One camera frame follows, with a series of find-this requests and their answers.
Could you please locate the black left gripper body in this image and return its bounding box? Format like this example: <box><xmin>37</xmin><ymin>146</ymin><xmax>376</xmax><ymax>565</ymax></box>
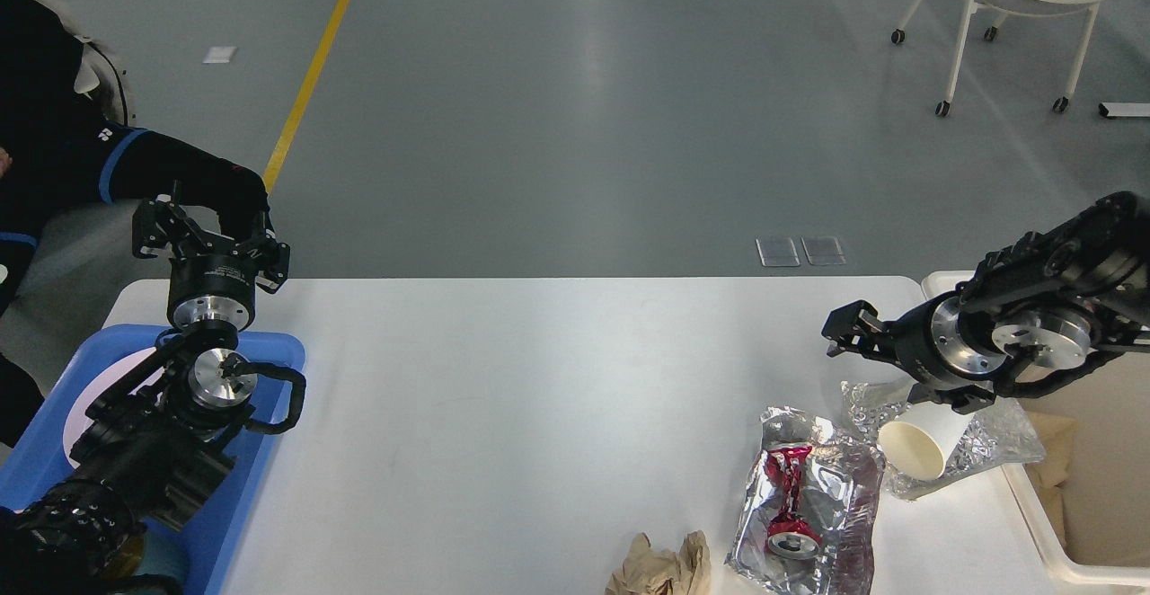
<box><xmin>167</xmin><ymin>253</ymin><xmax>256</xmax><ymax>331</ymax></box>

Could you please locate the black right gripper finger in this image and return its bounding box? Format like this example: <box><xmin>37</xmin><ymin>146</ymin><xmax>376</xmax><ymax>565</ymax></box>
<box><xmin>907</xmin><ymin>382</ymin><xmax>997</xmax><ymax>415</ymax></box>
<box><xmin>821</xmin><ymin>300</ymin><xmax>905</xmax><ymax>369</ymax></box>

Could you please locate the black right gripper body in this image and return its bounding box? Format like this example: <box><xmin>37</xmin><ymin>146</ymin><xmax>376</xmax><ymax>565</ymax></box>
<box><xmin>888</xmin><ymin>293</ymin><xmax>1009</xmax><ymax>389</ymax></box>

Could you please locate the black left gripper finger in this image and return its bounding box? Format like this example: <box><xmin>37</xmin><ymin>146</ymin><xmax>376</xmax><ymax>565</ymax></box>
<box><xmin>237</xmin><ymin>211</ymin><xmax>292</xmax><ymax>295</ymax></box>
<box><xmin>131</xmin><ymin>181</ymin><xmax>219</xmax><ymax>261</ymax></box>

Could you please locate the brown paper bag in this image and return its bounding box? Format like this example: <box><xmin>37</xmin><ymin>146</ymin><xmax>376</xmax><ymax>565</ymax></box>
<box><xmin>1026</xmin><ymin>411</ymin><xmax>1080</xmax><ymax>489</ymax></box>
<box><xmin>1024</xmin><ymin>463</ymin><xmax>1070</xmax><ymax>550</ymax></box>

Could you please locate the pink plate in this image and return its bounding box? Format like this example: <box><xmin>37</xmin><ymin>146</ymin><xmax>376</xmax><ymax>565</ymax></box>
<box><xmin>62</xmin><ymin>348</ymin><xmax>156</xmax><ymax>470</ymax></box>

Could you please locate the dark teal mug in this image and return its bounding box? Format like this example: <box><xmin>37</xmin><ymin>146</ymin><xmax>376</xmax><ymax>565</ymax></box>
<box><xmin>108</xmin><ymin>526</ymin><xmax>190</xmax><ymax>594</ymax></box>

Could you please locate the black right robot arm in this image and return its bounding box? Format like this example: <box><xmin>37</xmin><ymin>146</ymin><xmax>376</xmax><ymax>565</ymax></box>
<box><xmin>821</xmin><ymin>192</ymin><xmax>1149</xmax><ymax>414</ymax></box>

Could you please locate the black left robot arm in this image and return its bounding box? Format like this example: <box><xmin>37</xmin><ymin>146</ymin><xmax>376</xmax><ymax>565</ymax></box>
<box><xmin>3</xmin><ymin>193</ymin><xmax>305</xmax><ymax>594</ymax></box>

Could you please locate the crumpled aluminium foil right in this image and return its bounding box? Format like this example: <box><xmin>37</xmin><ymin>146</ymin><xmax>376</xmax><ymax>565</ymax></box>
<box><xmin>840</xmin><ymin>379</ymin><xmax>1047</xmax><ymax>501</ymax></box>

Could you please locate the white paper cup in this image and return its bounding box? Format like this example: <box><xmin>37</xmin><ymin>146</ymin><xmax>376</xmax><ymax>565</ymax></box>
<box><xmin>876</xmin><ymin>402</ymin><xmax>973</xmax><ymax>481</ymax></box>

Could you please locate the right clear floor plate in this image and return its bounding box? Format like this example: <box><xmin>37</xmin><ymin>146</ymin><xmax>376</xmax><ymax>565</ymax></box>
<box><xmin>802</xmin><ymin>237</ymin><xmax>848</xmax><ymax>266</ymax></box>

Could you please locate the clear floor plate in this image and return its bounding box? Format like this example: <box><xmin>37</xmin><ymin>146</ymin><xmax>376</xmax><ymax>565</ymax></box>
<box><xmin>802</xmin><ymin>237</ymin><xmax>848</xmax><ymax>266</ymax></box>
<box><xmin>756</xmin><ymin>237</ymin><xmax>802</xmax><ymax>268</ymax></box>

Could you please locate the left clear floor plate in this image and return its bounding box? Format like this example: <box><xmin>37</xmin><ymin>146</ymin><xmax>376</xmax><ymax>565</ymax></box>
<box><xmin>756</xmin><ymin>237</ymin><xmax>802</xmax><ymax>268</ymax></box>

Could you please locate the person in black clothes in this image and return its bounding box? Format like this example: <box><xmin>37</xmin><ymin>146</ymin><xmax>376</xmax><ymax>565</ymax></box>
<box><xmin>0</xmin><ymin>0</ymin><xmax>270</xmax><ymax>452</ymax></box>

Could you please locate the beige plastic bin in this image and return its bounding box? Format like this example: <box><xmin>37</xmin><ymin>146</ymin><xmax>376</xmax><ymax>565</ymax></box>
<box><xmin>922</xmin><ymin>270</ymin><xmax>1150</xmax><ymax>589</ymax></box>

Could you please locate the aluminium foil under can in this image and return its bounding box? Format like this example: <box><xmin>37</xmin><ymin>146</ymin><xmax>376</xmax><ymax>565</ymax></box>
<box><xmin>725</xmin><ymin>406</ymin><xmax>886</xmax><ymax>594</ymax></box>

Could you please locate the white floor label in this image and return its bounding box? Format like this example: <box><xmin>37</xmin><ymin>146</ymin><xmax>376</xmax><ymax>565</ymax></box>
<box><xmin>202</xmin><ymin>46</ymin><xmax>238</xmax><ymax>64</ymax></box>

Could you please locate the crushed red soda can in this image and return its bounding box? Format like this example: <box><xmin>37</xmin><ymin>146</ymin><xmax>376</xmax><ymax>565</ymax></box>
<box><xmin>764</xmin><ymin>445</ymin><xmax>822</xmax><ymax>560</ymax></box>

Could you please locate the blue plastic tray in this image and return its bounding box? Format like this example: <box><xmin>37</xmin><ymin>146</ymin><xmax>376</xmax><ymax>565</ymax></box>
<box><xmin>1</xmin><ymin>325</ymin><xmax>277</xmax><ymax>594</ymax></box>

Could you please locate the white bar on floor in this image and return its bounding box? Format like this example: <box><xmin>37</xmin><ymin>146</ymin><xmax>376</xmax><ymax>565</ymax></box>
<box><xmin>1098</xmin><ymin>101</ymin><xmax>1150</xmax><ymax>120</ymax></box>

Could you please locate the crumpled brown paper ball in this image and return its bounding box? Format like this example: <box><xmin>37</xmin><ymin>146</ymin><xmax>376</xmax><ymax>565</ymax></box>
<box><xmin>604</xmin><ymin>531</ymin><xmax>713</xmax><ymax>594</ymax></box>

